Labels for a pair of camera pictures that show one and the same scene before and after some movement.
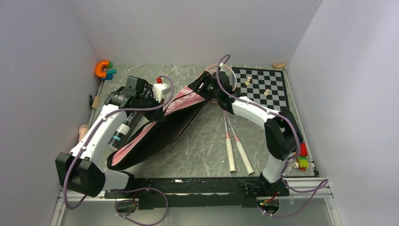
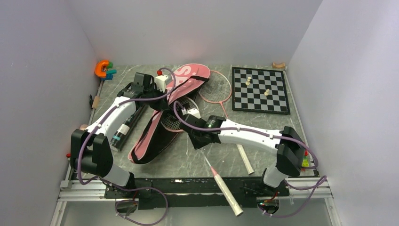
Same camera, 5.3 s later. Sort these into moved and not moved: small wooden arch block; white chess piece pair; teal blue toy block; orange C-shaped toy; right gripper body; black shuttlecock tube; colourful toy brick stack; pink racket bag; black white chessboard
Moved: pink racket bag; right gripper body
Not moved: colourful toy brick stack; teal blue toy block; black white chessboard; orange C-shaped toy; small wooden arch block; black shuttlecock tube; white chess piece pair
